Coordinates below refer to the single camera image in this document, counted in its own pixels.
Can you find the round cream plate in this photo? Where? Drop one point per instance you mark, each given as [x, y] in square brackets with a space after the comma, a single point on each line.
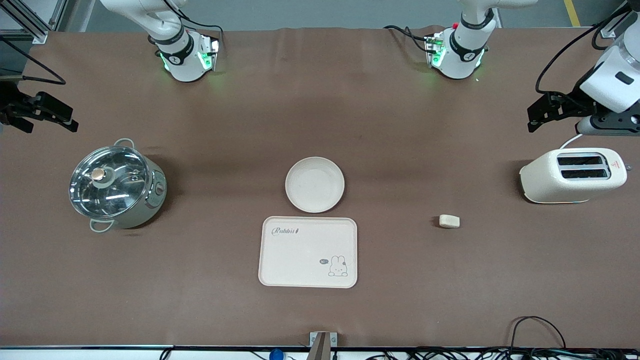
[314, 184]

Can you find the cream rabbit print tray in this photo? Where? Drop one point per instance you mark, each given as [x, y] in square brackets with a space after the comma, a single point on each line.
[300, 260]

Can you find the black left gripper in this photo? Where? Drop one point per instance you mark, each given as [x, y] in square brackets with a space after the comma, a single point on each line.
[568, 101]

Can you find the brown table cloth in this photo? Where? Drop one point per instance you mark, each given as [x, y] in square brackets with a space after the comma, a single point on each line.
[320, 115]

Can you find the grey metal bracket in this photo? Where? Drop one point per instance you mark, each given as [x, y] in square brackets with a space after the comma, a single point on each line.
[322, 345]

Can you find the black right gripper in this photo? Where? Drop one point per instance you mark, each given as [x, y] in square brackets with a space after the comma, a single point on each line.
[11, 106]

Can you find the steel pot with glass lid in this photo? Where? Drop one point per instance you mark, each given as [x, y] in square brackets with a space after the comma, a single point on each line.
[150, 205]

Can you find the glass pot lid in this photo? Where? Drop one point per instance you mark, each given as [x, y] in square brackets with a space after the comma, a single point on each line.
[115, 190]

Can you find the cream two-slot toaster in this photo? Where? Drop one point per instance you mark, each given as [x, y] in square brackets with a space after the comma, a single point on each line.
[550, 182]

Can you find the blue round knob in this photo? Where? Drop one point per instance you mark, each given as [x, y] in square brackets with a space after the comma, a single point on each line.
[276, 355]

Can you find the aluminium frame profile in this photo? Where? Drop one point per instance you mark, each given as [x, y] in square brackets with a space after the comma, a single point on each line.
[35, 27]
[612, 27]

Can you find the small cream bun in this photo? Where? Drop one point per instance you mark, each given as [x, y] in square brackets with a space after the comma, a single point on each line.
[449, 221]

